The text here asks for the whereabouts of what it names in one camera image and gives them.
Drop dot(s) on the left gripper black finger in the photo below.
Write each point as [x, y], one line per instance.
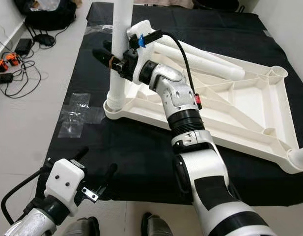
[80, 154]
[110, 176]

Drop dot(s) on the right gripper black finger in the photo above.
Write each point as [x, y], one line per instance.
[108, 45]
[106, 59]

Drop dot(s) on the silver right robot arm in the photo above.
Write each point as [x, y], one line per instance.
[210, 177]

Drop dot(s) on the black table cloth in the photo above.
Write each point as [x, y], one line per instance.
[136, 142]

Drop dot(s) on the grey left robot foot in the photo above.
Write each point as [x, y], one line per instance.
[82, 228]

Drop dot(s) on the grey robot foot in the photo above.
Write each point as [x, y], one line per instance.
[157, 226]
[82, 228]

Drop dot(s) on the black round floor device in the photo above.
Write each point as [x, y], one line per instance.
[44, 40]

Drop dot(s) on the black bag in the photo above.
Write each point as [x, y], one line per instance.
[48, 22]

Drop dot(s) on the grey right robot foot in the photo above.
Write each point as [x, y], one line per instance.
[157, 226]

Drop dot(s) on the beige cloth covered bench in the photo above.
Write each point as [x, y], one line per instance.
[166, 3]

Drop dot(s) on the black power adapter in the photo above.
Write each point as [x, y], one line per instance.
[23, 46]

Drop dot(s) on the orange black plug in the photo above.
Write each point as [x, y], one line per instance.
[13, 60]
[0, 65]

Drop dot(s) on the black round stool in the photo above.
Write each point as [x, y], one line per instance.
[215, 5]

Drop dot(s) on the black power strip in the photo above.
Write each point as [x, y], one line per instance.
[4, 77]

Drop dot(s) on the white plastic table top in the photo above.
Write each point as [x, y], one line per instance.
[254, 103]

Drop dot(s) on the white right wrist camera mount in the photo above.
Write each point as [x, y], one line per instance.
[141, 34]

